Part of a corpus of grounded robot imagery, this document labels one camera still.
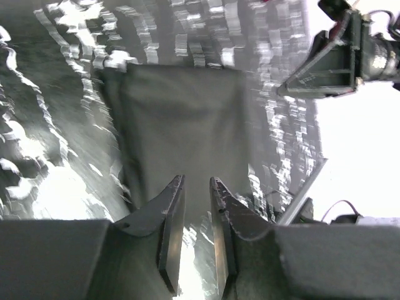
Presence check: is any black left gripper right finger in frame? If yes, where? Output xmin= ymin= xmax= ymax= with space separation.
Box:
xmin=210 ymin=178 xmax=399 ymax=299

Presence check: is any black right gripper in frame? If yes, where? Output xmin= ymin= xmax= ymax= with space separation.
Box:
xmin=277 ymin=1 xmax=399 ymax=99

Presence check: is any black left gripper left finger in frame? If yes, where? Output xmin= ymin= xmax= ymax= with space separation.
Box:
xmin=1 ymin=175 xmax=185 ymax=299

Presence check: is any black t shirt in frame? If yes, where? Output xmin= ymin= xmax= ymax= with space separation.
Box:
xmin=99 ymin=64 xmax=253 ymax=213

